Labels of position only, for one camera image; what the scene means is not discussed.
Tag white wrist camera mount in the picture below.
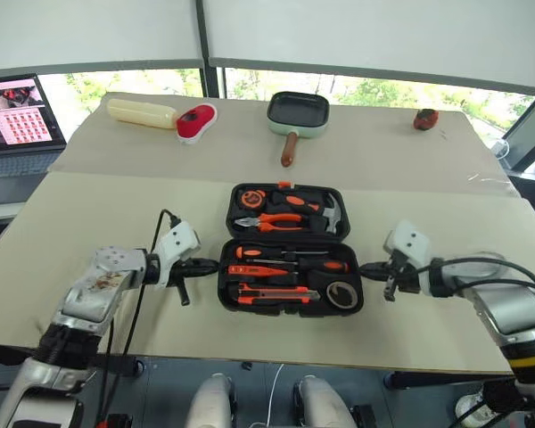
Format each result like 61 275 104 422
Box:
153 220 202 287
383 219 434 298

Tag black orange utility knife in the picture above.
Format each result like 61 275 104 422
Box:
237 283 318 306

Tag orange black tape measure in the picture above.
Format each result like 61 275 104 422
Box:
239 189 268 210

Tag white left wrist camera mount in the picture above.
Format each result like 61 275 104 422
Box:
153 220 202 287

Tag black orange screwdriver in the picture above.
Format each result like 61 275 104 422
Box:
235 244 298 261
244 257 350 275

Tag small red black object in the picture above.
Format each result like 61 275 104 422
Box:
413 108 440 132

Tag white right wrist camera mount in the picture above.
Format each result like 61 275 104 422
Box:
383 219 434 298

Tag grey rounded robot leg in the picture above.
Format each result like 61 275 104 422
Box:
293 376 358 428
185 373 238 428

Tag cream plastic bottle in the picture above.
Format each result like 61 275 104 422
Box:
106 97 179 131

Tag black electrical tape roll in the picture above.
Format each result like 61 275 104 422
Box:
325 280 358 310

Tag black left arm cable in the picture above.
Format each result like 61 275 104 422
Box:
95 209 183 424

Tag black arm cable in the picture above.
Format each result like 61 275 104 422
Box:
412 255 535 313
95 209 183 424

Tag white roller blind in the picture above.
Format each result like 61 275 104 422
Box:
203 0 535 95
0 0 205 73

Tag green square frying pan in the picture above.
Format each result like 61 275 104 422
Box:
266 91 331 169

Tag black tool case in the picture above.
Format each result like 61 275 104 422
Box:
217 180 363 318

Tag orange voltage tester pen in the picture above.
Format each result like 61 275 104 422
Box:
226 264 291 276

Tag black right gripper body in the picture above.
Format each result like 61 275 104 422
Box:
384 251 418 302

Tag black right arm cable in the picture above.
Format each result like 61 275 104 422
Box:
412 255 535 313

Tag open laptop computer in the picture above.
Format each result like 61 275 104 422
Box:
0 73 68 206

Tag dark window frame pillar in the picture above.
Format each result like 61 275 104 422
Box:
194 0 226 100

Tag red white shoe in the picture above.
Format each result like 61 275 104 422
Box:
176 103 218 146

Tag orange handled pliers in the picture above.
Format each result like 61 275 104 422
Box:
234 212 305 234

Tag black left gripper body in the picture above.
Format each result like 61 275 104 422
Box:
169 259 193 307

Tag claw hammer orange black handle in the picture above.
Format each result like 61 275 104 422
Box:
267 192 343 235

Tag white floor cable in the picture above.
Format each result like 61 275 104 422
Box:
266 363 285 425

